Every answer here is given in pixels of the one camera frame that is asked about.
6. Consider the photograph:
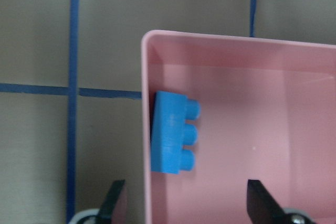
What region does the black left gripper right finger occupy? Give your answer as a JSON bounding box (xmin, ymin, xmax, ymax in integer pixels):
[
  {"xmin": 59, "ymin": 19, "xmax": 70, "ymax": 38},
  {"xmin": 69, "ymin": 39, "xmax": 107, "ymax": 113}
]
[{"xmin": 247, "ymin": 179, "xmax": 290, "ymax": 224}]

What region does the pink plastic box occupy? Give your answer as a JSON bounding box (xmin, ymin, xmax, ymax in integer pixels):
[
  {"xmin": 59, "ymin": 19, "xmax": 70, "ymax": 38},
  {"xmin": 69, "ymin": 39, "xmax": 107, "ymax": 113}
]
[{"xmin": 141, "ymin": 30, "xmax": 335, "ymax": 223}]

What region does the blue toy block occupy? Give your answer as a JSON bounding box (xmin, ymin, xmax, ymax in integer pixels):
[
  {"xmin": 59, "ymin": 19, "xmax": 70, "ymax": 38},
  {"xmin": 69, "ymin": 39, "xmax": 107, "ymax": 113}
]
[{"xmin": 151, "ymin": 91, "xmax": 201, "ymax": 174}]

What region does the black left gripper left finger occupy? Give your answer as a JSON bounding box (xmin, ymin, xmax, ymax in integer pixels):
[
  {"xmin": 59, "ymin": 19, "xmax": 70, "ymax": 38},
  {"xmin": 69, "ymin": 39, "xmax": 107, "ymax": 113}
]
[{"xmin": 98, "ymin": 179, "xmax": 125, "ymax": 220}]

